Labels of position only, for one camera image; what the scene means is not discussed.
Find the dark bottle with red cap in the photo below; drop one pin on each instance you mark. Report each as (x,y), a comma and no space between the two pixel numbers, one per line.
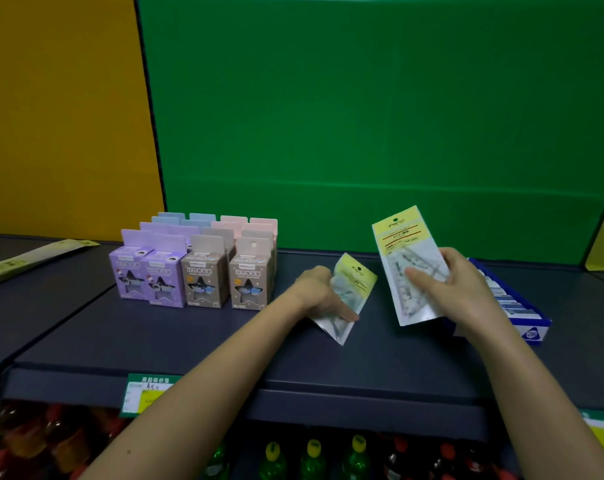
(398,459)
(444,463)

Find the green and yellow price tag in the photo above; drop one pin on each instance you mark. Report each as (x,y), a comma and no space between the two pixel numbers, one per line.
(149,394)
(599,432)

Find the long yellow-green ruler packet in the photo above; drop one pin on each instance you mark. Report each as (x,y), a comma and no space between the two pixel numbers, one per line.
(27,260)

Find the small clear ruler packet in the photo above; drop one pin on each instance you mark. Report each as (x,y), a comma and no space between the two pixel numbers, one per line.
(358,279)

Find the person's left hand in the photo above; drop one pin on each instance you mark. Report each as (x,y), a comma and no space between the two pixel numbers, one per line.
(314,292)

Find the blue cardboard display box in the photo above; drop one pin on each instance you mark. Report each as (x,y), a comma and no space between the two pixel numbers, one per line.
(531,330)

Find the group of pastel star-window boxes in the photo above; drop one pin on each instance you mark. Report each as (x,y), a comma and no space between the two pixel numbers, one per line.
(202,274)

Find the row of red drink bottles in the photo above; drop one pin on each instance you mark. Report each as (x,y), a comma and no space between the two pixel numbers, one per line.
(37,439)

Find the person's right forearm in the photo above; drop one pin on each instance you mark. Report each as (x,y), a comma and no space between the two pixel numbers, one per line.
(531,394)

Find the row of small white packets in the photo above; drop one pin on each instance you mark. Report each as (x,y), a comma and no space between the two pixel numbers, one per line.
(509,297)

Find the person's right hand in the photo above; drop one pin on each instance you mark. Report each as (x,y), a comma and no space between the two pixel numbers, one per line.
(469,294)

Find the person's right thumb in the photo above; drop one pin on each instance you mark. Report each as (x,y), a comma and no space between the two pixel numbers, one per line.
(424,282)

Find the large clear ruler packet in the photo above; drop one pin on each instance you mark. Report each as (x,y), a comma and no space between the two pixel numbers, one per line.
(401,234)

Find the person's left thumb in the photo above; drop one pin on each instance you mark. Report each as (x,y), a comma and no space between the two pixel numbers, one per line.
(343,311)

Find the green bottle with yellow cap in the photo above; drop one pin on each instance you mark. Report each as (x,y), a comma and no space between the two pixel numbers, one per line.
(356,458)
(273,462)
(313,460)

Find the person's left forearm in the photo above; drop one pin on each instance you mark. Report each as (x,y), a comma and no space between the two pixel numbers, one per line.
(207,384)

